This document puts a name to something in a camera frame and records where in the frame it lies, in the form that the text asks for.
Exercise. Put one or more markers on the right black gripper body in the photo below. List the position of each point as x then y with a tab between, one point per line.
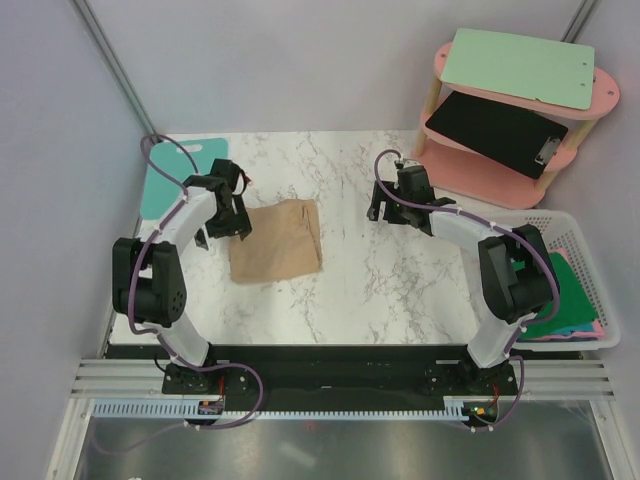
395	212

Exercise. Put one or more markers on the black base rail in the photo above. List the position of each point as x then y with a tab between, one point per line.
341	377

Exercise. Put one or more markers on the mint green board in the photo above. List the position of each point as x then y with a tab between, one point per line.
532	68

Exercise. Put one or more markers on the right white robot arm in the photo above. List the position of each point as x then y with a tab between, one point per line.
517	280

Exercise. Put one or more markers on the beige t shirt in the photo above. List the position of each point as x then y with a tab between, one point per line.
284	244

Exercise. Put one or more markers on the blue t shirt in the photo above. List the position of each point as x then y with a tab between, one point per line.
589	331

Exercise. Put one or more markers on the teal cutting board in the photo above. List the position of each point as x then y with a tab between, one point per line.
159	193

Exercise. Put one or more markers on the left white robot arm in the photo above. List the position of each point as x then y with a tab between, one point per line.
148	285

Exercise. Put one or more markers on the white plastic basket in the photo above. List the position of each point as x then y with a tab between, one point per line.
560	230

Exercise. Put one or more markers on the black clipboard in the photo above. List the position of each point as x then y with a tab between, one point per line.
517	138

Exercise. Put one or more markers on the pink t shirt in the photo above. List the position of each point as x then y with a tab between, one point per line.
595	327

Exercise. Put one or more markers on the white cable duct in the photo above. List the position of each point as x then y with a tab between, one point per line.
201	410

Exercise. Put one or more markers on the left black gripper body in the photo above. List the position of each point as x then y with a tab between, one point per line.
229	222

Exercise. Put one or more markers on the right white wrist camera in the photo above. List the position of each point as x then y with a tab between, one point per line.
403	163

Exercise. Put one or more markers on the pink two-tier shelf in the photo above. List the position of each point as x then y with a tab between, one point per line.
456	168

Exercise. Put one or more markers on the green t shirt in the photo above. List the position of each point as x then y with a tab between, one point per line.
570	295

